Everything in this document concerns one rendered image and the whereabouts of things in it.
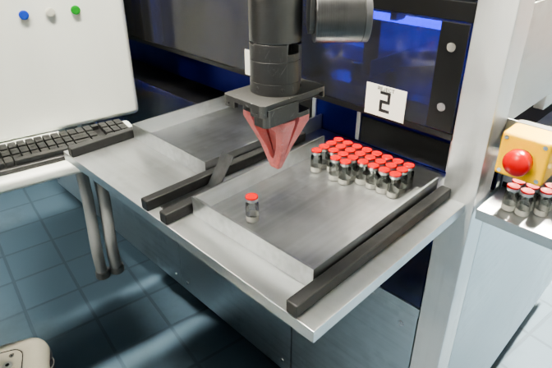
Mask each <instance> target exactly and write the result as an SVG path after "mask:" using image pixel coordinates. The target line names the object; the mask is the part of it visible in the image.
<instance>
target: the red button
mask: <svg viewBox="0 0 552 368"><path fill-rule="evenodd" d="M502 164H503V168H504V170H505V171H506V172H507V173H508V174H510V175H512V176H515V177H521V176H524V175H526V174H527V173H528V172H529V171H530V170H531V169H532V166H533V159H532V157H531V155H530V154H529V153H527V152H526V151H525V150H523V149H512V150H510V151H509V152H508V153H506V155H505V156H504V157H503V160H502Z"/></svg>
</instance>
